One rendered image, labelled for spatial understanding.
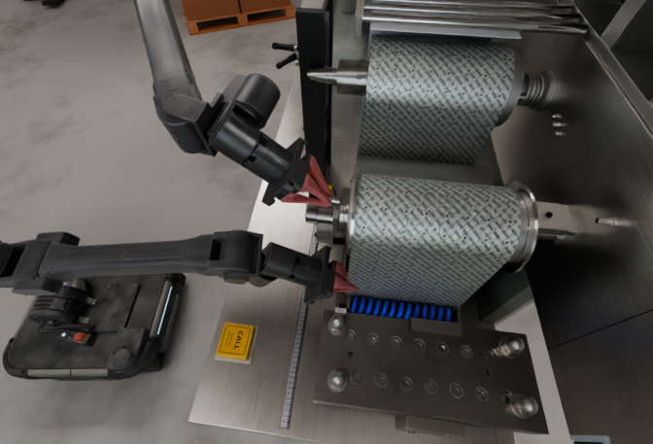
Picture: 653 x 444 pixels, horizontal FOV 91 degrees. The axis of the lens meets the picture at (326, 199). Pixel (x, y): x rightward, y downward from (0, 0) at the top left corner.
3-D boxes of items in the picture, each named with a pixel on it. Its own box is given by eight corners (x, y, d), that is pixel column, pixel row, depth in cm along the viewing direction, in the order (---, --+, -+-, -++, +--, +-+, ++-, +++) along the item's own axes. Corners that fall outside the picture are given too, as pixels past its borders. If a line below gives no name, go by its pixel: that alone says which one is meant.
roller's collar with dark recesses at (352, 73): (339, 82, 66) (340, 51, 61) (368, 84, 66) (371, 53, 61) (335, 100, 62) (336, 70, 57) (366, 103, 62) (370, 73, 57)
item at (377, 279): (345, 294, 69) (350, 256, 54) (456, 307, 68) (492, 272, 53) (344, 296, 69) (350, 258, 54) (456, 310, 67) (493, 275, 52)
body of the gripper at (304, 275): (311, 306, 62) (276, 295, 59) (319, 257, 68) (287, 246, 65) (328, 298, 57) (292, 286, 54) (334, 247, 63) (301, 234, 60)
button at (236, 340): (227, 324, 76) (224, 322, 74) (256, 328, 76) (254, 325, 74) (218, 357, 72) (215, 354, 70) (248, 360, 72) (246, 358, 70)
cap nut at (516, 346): (497, 336, 62) (507, 330, 59) (516, 338, 62) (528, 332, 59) (500, 357, 60) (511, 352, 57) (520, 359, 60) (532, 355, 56)
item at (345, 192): (340, 206, 59) (342, 177, 53) (351, 208, 59) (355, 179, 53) (336, 240, 54) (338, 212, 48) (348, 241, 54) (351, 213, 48)
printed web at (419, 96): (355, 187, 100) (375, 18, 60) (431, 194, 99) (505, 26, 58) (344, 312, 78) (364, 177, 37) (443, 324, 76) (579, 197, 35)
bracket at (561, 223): (524, 206, 51) (530, 198, 49) (562, 210, 51) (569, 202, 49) (532, 233, 48) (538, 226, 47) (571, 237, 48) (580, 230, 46)
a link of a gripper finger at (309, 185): (314, 223, 53) (267, 194, 49) (322, 190, 57) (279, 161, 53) (341, 209, 49) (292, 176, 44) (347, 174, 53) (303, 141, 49)
